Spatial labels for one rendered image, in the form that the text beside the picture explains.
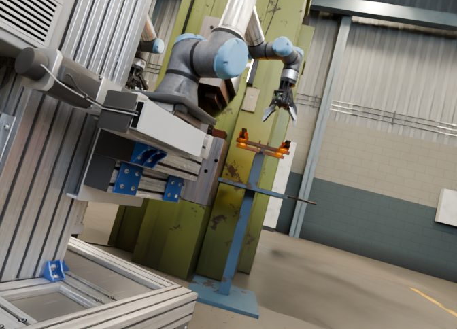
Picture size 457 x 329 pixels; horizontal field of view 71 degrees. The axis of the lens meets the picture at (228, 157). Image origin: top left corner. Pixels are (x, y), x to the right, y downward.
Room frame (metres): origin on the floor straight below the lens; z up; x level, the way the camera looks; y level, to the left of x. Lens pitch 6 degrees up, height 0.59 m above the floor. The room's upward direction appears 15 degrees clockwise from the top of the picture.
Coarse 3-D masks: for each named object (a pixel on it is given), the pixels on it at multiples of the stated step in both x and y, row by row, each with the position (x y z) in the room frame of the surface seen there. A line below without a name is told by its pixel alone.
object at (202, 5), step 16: (208, 0) 2.31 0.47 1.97; (192, 16) 2.33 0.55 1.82; (176, 32) 2.34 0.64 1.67; (192, 32) 2.32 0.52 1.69; (160, 80) 2.34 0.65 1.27; (128, 208) 2.33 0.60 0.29; (144, 208) 2.32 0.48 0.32; (128, 224) 2.33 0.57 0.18; (112, 240) 2.34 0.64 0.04; (128, 240) 2.32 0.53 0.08
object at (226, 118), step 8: (248, 72) 2.58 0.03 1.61; (240, 88) 2.59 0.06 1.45; (232, 96) 2.60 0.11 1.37; (240, 96) 2.59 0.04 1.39; (200, 104) 2.64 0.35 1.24; (208, 104) 2.63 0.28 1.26; (232, 104) 2.59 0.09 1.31; (240, 104) 2.58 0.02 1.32; (208, 112) 2.62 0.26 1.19; (216, 112) 2.61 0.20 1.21; (224, 112) 2.60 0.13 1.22; (232, 112) 2.59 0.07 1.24; (224, 120) 2.60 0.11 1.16; (232, 120) 2.59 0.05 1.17; (216, 128) 2.61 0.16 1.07; (224, 128) 2.60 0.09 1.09; (232, 128) 2.59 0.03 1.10
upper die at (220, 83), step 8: (200, 80) 2.15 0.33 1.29; (208, 80) 2.14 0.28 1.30; (216, 80) 2.13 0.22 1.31; (224, 80) 2.22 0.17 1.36; (200, 88) 2.28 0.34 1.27; (208, 88) 2.23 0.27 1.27; (216, 88) 2.18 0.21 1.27; (224, 88) 2.28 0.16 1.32; (224, 96) 2.35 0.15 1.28; (224, 104) 2.53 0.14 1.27
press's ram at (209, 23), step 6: (204, 18) 2.16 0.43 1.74; (210, 18) 2.16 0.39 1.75; (216, 18) 2.15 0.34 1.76; (204, 24) 2.16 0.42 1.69; (210, 24) 2.16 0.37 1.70; (216, 24) 2.15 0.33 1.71; (204, 30) 2.16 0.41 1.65; (210, 30) 2.15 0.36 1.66; (204, 36) 2.16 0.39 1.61; (246, 42) 2.35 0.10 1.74; (246, 66) 2.30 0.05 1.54; (234, 78) 2.27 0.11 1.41; (240, 78) 2.49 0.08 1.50; (228, 84) 2.31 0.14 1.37; (234, 84) 2.33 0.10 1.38; (234, 90) 2.41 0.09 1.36
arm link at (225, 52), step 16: (240, 0) 0.93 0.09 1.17; (224, 16) 0.94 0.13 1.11; (240, 16) 0.93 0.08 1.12; (224, 32) 0.91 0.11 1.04; (240, 32) 0.94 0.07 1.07; (208, 48) 0.91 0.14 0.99; (224, 48) 0.88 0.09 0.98; (240, 48) 0.91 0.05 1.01; (208, 64) 0.92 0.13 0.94; (224, 64) 0.90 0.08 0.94; (240, 64) 0.94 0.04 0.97
